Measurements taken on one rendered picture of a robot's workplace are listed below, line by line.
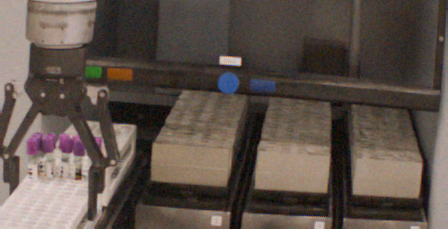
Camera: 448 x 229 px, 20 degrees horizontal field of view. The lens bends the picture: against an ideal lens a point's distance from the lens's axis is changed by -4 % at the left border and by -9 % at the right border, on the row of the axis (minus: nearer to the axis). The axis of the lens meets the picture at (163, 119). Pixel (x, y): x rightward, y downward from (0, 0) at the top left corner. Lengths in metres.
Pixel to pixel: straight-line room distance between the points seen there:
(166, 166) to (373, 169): 0.32
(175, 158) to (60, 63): 0.36
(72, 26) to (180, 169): 0.40
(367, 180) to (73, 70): 0.52
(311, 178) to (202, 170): 0.16
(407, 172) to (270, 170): 0.22
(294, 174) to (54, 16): 0.50
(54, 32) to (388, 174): 0.59
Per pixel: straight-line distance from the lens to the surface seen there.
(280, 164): 1.94
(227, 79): 1.90
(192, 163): 1.95
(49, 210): 1.64
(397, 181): 1.95
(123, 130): 2.09
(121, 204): 1.90
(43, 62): 1.65
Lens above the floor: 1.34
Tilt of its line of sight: 13 degrees down
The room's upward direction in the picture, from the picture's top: 3 degrees clockwise
